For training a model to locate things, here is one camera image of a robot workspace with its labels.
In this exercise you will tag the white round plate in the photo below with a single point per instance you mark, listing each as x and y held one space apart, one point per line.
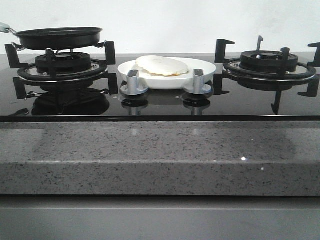
159 82

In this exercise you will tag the fried egg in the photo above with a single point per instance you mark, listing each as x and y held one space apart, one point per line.
159 65

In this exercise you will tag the left silver stove knob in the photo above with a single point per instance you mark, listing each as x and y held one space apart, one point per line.
135 86

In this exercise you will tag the silver stove knob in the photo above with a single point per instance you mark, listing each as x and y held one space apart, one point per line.
197 86
135 86

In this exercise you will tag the right silver stove knob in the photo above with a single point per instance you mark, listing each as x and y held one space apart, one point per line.
197 86

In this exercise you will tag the black glass cooktop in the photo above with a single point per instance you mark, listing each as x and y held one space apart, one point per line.
101 101

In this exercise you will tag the left black gas burner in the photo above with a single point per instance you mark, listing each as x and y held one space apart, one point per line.
64 63

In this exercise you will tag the black gas burner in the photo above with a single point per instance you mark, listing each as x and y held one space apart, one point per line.
263 61
64 63

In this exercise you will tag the right black gas burner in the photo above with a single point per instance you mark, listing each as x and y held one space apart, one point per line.
263 61

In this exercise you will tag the left black pan support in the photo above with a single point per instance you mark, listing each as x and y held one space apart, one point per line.
53 82

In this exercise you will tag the black pan support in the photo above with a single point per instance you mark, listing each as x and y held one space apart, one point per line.
291 73
53 82

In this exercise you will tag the right black pan support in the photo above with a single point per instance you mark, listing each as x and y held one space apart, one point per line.
291 73

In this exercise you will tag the black frying pan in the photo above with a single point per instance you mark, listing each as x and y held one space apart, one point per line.
62 38

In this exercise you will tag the grey cabinet front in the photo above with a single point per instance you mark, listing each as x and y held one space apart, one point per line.
159 218

